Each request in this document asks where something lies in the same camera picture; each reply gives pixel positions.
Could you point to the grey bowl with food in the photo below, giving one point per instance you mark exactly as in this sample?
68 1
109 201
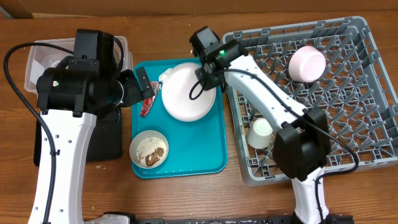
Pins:
149 149

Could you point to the clear plastic storage bin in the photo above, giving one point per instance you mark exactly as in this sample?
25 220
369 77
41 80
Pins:
40 58

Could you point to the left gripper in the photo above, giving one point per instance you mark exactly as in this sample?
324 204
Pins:
135 93

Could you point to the black plastic tray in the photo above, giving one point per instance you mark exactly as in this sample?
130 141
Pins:
106 139

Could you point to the pink bowl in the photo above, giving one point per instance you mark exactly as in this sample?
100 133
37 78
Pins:
307 65

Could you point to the white paper cup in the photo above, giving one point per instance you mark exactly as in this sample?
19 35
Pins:
260 134

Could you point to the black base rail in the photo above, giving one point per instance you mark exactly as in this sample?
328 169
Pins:
274 219

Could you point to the white tissue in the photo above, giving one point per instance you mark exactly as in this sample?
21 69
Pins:
164 74

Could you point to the teal serving tray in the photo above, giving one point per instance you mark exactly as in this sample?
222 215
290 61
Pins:
195 148

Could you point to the red foil wrapper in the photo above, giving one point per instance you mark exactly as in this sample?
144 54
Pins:
147 103

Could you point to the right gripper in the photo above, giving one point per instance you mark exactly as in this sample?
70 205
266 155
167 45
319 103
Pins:
211 81

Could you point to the large pink plate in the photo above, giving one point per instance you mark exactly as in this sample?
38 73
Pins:
175 94

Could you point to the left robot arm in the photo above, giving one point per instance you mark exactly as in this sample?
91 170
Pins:
89 83

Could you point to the grey dishwasher rack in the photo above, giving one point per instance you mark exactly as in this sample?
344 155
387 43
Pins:
355 90

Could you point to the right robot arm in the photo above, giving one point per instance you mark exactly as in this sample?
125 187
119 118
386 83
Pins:
301 141

